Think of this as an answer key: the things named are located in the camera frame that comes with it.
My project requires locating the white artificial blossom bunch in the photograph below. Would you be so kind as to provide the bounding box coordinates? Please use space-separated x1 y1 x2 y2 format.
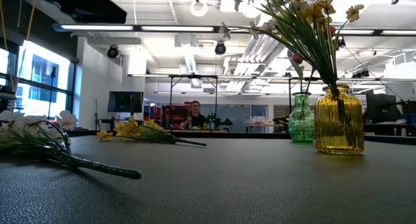
0 109 143 180
218 0 335 88

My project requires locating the yellow ribbed glass vase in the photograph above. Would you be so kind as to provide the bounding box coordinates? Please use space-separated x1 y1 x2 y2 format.
314 84 365 155

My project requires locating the white ceiling ring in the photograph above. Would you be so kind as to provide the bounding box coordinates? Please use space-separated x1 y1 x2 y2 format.
190 0 209 18

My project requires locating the black television screen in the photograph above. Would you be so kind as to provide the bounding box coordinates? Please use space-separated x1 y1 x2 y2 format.
107 90 144 114

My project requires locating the overhead bar with LED strips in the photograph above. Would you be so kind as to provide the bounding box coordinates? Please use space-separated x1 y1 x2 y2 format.
53 22 416 36

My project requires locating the person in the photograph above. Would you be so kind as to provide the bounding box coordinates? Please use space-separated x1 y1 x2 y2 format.
180 100 207 130

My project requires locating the small green and black robot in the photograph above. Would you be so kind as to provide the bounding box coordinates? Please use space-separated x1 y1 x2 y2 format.
207 113 233 131

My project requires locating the green glass vase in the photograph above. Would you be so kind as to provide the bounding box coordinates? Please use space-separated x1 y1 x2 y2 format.
287 92 317 143

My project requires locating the red artificial tulip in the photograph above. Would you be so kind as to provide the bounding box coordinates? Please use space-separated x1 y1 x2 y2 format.
286 48 306 94

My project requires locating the black metal workstation frame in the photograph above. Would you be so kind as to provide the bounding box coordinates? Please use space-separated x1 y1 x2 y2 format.
128 73 326 121

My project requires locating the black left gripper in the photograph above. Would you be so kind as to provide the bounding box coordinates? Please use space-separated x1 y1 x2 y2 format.
31 0 127 24

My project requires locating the black background monitor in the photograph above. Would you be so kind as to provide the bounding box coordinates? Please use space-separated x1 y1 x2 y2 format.
365 93 402 123

